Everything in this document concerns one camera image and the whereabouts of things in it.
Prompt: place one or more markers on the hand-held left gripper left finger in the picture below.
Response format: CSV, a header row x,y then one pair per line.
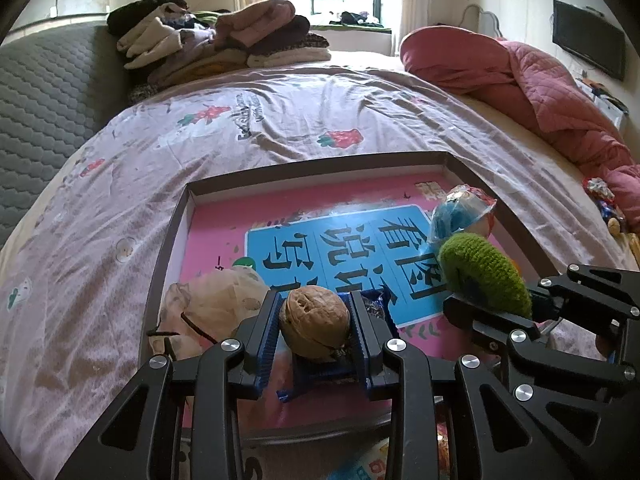
x,y
270,332

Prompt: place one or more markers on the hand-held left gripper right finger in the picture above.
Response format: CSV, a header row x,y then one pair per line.
x,y
356,340

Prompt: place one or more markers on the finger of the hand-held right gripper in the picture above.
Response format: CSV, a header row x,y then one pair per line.
x,y
600,290
530,360

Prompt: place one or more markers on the blue cookie packet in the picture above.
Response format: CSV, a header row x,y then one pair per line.
x,y
380,310

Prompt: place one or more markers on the walnut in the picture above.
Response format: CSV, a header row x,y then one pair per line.
x,y
315,320

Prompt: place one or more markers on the grey shallow cardboard box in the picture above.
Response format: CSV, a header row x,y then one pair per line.
x,y
172,240

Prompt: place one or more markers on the blue white ball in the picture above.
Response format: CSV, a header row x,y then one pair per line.
x,y
460,210

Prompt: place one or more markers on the shiny candy wrapper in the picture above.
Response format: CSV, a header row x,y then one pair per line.
x,y
597,188

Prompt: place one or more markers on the white shelf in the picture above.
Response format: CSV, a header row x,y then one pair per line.
x,y
602,102

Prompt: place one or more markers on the strawberry printed bedsheet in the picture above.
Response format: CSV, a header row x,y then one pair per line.
x,y
100,210

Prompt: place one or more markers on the pink quilt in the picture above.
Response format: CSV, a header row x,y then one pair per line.
x,y
530,90

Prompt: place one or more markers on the pile of folded clothes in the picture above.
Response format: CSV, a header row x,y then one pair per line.
x,y
225,40

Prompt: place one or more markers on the grey quilted mattress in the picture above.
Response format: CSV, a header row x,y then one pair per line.
x,y
45,110

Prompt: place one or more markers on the dark clothes on windowsill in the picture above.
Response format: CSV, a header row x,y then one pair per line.
x,y
357,17

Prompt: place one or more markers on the black wall television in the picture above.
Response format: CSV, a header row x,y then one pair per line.
x,y
590,40

